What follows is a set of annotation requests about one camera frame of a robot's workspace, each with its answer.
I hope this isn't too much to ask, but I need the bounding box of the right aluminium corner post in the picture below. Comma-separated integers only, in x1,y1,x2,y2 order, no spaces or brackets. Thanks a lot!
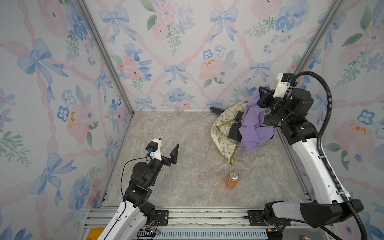
293,0,344,75

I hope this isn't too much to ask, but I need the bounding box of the black mounting plate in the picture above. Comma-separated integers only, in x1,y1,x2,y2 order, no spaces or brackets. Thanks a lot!
244,210,291,228
145,210,170,227

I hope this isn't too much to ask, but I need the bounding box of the aluminium corner post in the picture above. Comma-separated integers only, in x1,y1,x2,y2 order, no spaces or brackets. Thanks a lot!
293,0,344,75
74,0,134,118

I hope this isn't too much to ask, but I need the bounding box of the cream floral cloth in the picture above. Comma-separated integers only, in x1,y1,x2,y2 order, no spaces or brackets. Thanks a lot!
211,102,246,165

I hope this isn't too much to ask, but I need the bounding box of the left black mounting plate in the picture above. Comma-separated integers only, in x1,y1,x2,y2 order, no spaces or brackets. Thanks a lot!
145,210,170,227

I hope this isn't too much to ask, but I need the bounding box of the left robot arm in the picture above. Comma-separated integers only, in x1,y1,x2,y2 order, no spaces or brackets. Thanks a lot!
98,139,180,240

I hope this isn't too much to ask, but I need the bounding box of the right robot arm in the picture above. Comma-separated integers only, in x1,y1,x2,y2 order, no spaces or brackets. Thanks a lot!
257,87,364,228

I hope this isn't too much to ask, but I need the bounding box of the dark grey cloth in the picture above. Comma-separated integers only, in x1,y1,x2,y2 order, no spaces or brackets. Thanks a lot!
210,107,245,142

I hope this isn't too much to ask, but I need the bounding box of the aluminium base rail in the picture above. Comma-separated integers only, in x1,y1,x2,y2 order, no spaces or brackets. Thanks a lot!
78,207,335,240

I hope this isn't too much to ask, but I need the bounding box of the yellow round object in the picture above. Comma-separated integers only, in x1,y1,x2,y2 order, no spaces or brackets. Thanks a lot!
87,227,105,240

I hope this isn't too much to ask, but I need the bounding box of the left aluminium corner post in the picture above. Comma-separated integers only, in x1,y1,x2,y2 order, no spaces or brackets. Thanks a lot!
74,0,134,118

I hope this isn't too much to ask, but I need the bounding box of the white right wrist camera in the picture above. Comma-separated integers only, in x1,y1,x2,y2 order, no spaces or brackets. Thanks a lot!
273,73,296,100

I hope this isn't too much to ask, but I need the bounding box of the orange soda can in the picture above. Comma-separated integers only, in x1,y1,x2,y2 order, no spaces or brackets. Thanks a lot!
225,171,240,189

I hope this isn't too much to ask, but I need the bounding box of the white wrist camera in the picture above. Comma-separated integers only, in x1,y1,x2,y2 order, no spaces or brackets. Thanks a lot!
146,138,162,161
273,73,296,100

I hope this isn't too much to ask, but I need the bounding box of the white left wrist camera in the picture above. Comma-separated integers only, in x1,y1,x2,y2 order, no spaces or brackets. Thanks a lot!
146,138,162,161

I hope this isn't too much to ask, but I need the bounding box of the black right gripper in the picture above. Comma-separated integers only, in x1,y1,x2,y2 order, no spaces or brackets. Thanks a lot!
257,86,290,128

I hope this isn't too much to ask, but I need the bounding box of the purple cloth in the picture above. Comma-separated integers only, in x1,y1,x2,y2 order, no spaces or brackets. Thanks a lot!
239,91,275,152

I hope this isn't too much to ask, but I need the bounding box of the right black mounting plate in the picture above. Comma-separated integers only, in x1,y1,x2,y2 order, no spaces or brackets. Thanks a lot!
244,210,291,228

